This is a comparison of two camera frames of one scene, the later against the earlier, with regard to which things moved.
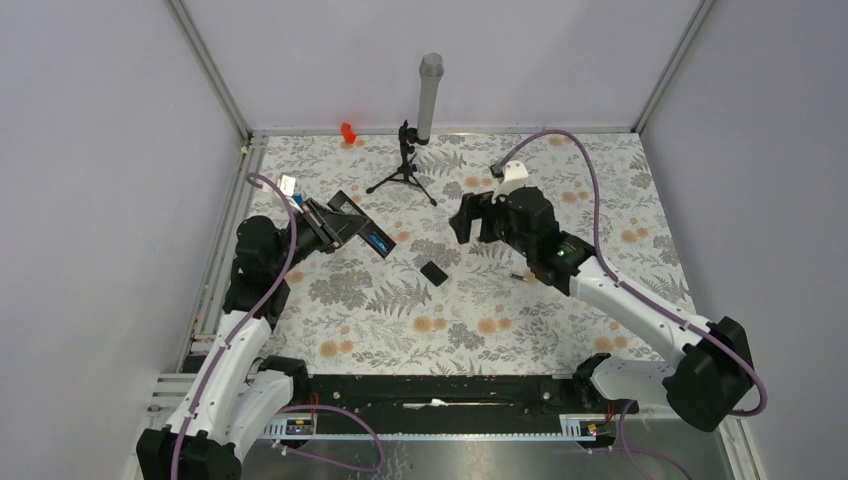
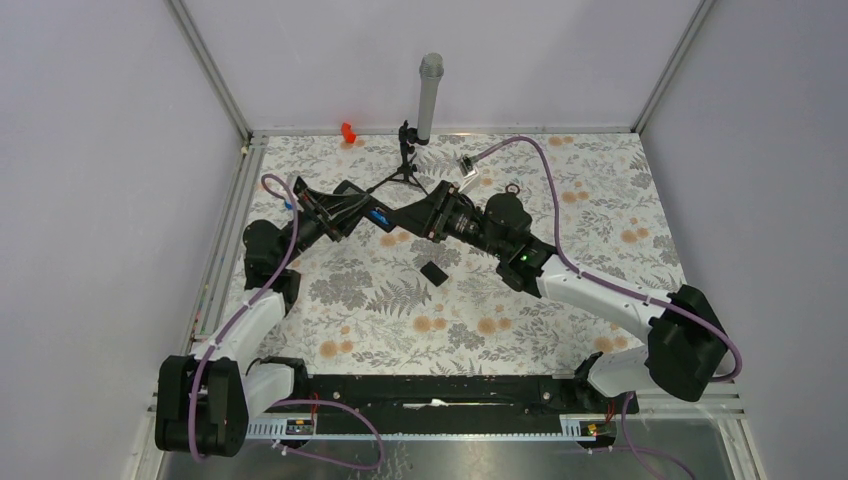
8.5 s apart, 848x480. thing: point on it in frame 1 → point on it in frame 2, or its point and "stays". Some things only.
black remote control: (377, 239) → (380, 214)
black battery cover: (434, 273) stays
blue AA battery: (379, 242) → (379, 216)
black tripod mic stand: (408, 138) stays
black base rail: (433, 404) stays
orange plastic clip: (349, 135) stays
